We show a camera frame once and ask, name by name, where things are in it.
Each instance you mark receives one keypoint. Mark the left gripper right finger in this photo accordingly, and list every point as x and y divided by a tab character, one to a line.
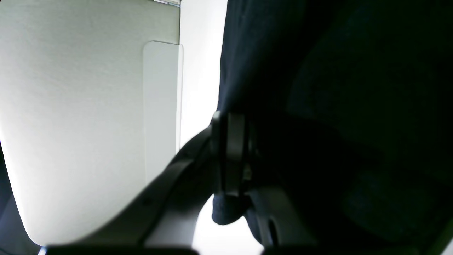
279	222

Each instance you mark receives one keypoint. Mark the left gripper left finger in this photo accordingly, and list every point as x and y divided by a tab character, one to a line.
161	220

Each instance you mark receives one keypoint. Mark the black T-shirt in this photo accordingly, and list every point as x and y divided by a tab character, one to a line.
353	104

